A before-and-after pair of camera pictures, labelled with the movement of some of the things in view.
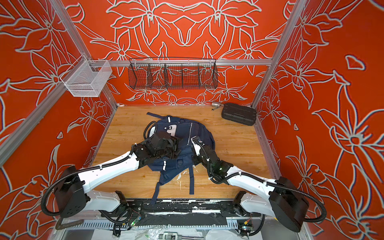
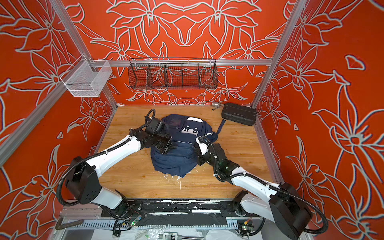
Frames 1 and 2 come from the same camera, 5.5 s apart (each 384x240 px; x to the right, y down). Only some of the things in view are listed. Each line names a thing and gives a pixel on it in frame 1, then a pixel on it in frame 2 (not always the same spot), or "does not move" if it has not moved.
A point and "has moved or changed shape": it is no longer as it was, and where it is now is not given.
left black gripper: x=174 y=140 → x=166 y=148
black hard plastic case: x=238 y=114 does not move
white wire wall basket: x=86 y=78 does not move
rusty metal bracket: x=59 y=225 does not move
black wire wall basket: x=172 y=73 does not move
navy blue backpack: x=184 y=130 has moved or changed shape
